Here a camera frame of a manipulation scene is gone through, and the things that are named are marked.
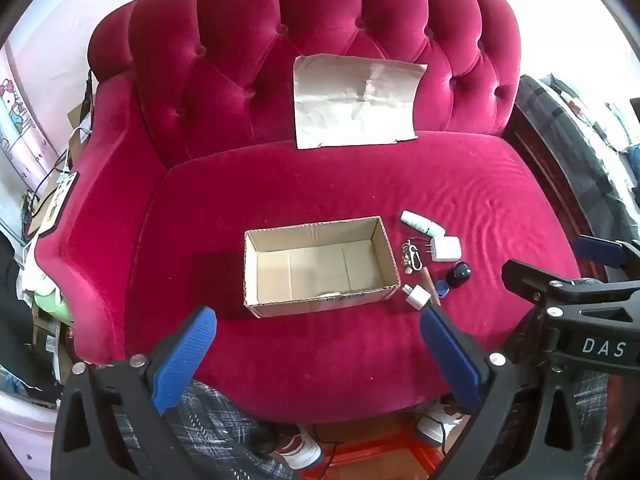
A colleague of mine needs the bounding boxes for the dark round jar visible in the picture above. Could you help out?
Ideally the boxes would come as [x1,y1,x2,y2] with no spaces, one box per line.
[446,261,473,288]

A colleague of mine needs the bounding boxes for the red velvet tufted sofa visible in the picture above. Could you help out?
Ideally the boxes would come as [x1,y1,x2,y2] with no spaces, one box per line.
[32,0,583,426]

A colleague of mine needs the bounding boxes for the creased brown paper sheet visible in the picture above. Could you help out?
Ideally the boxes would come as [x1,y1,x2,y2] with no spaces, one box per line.
[292,54,429,151]

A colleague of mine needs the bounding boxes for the black floor cable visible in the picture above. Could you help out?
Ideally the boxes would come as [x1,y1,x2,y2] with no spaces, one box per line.
[312,425,346,480]

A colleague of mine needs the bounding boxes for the pink plastic bin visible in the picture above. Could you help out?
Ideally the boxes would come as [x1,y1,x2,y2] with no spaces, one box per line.
[0,390,66,480]

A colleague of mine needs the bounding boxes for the cardboard box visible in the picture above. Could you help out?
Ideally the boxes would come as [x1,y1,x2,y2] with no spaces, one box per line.
[243,215,401,319]

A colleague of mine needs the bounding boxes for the cartoon cat wall poster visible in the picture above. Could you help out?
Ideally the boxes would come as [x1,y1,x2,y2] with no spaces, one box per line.
[0,50,56,161]

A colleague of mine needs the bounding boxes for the orange plastic item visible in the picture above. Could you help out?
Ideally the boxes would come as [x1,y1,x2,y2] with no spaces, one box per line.
[310,440,446,480]

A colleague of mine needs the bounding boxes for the metal keychain with keys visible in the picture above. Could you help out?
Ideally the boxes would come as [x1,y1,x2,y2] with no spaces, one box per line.
[400,237,426,275]

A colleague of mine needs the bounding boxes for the grey plaid bedding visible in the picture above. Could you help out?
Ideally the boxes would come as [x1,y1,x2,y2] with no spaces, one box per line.
[520,75,640,241]

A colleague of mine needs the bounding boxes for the small white charger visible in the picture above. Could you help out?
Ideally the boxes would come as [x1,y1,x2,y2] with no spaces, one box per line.
[402,284,432,312]

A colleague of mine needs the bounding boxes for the large white charger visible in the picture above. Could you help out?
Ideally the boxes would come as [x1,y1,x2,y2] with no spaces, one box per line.
[420,236,462,262]

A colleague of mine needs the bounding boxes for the brown lipstick tube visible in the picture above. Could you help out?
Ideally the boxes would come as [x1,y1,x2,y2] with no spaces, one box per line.
[419,266,442,306]

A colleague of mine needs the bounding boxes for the white and red shoe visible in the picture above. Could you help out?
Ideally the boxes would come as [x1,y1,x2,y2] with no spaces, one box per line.
[267,422,323,471]
[415,397,468,446]

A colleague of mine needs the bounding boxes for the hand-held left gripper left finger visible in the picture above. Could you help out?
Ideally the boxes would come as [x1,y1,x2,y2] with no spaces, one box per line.
[51,306,217,480]

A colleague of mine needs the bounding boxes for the white charging cable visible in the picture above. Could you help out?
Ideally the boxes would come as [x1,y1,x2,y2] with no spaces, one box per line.
[50,127,93,181]

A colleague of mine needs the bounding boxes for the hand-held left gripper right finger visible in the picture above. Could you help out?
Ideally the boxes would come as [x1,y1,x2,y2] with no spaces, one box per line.
[420,305,586,480]

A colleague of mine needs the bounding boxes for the dark wooden bed frame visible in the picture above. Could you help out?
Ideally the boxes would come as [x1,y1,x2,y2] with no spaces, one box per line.
[502,105,611,281]

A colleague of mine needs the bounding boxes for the green plastic item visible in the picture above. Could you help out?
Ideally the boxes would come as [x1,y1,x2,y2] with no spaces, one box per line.
[32,285,76,331]

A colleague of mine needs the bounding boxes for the brown cardboard carton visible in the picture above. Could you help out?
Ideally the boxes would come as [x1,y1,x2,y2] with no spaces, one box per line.
[67,105,93,171]

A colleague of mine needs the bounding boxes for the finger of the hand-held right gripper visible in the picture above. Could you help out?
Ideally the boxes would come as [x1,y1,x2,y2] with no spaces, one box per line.
[502,259,640,313]
[575,236,640,268]

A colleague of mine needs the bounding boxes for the pale blue cosmetic bottle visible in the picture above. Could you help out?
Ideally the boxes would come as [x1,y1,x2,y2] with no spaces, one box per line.
[400,210,445,239]

